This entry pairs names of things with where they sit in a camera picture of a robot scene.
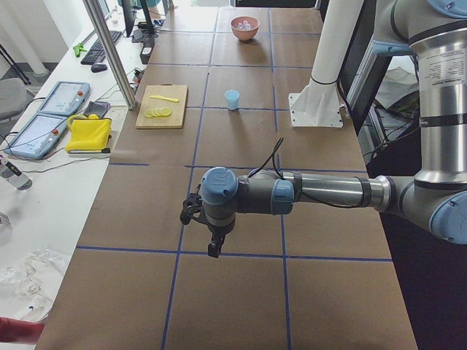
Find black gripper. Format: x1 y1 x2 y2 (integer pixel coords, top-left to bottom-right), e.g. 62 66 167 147
207 222 234 258

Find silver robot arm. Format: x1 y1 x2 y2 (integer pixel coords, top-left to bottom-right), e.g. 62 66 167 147
180 1 466 257

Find light blue cup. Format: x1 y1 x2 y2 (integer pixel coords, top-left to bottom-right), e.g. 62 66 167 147
224 90 240 111

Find pink bowl of ice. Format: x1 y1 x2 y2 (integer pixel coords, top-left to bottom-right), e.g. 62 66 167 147
231 16 260 42

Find bamboo cutting board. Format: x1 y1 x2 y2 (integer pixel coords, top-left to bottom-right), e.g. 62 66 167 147
135 85 188 130

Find yellow plastic knife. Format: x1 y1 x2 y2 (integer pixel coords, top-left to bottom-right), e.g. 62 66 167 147
150 95 180 103

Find yellow cloth bag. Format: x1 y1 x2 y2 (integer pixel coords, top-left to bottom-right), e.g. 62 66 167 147
65 114 112 154

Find purple grey wallet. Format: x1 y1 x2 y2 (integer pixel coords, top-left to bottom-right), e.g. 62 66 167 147
83 101 110 118

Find crumpled clear plastic bags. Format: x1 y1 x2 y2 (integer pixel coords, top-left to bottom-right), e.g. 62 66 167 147
1 247 71 322

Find near teach pendant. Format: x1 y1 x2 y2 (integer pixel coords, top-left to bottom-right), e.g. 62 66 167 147
4 112 68 160

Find teach pendant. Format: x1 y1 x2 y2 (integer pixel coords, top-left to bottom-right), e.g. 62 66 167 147
38 81 90 117
4 112 68 160

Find far teach pendant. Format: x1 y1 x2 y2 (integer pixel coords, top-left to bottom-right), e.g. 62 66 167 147
38 81 90 117

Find black computer mouse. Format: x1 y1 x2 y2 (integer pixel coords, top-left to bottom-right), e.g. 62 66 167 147
90 63 107 73

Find clear water bottle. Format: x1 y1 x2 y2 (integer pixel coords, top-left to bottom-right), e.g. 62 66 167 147
1 156 32 190

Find black power strip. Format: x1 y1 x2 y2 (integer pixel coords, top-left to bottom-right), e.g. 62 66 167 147
139 33 158 64

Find black keyboard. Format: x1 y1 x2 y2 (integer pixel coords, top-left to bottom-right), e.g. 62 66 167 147
80 31 123 66

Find green plastic tool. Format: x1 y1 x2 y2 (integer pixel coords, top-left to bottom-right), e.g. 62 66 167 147
73 42 87 58

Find black monitor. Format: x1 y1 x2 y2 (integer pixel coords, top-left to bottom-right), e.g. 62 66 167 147
120 0 139 37

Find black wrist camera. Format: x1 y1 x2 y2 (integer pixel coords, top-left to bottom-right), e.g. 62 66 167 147
180 192 207 225

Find black camera cable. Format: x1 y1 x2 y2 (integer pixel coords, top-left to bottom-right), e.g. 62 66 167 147
249 137 366 209

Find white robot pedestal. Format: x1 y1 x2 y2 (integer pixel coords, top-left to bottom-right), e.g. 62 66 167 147
288 0 364 128

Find aluminium frame post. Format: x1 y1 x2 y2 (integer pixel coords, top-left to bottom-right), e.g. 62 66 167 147
83 0 137 110

